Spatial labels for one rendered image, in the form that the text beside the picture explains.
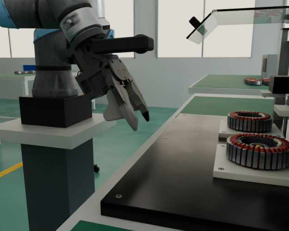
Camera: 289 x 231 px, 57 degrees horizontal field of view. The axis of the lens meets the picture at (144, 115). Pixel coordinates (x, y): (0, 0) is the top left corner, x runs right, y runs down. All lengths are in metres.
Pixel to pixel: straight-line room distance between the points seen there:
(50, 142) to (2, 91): 6.67
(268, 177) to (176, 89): 4.92
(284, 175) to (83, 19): 0.44
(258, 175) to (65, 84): 0.66
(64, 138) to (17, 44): 6.28
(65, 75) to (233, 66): 4.49
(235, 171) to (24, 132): 0.63
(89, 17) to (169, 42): 4.82
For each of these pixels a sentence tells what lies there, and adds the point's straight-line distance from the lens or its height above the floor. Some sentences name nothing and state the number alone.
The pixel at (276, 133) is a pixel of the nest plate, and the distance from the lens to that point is 0.74.
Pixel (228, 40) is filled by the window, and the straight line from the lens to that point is 5.23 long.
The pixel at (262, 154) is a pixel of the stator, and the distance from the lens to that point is 0.47.
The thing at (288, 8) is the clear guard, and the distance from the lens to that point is 0.63.
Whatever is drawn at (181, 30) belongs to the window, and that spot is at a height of 1.50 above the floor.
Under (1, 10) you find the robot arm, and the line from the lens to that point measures 0.71.
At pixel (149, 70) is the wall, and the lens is 5.44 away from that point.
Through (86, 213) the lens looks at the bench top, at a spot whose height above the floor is 0.75.
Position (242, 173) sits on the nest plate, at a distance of 0.47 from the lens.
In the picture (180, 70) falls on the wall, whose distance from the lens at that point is 5.30.
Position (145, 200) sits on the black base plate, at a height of 0.77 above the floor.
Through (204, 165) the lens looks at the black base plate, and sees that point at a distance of 0.51.
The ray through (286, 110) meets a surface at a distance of 0.49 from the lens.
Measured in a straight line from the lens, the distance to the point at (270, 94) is 0.73.
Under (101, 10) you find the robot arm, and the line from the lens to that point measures 0.91.
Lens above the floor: 0.96
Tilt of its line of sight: 12 degrees down
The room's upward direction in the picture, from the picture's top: straight up
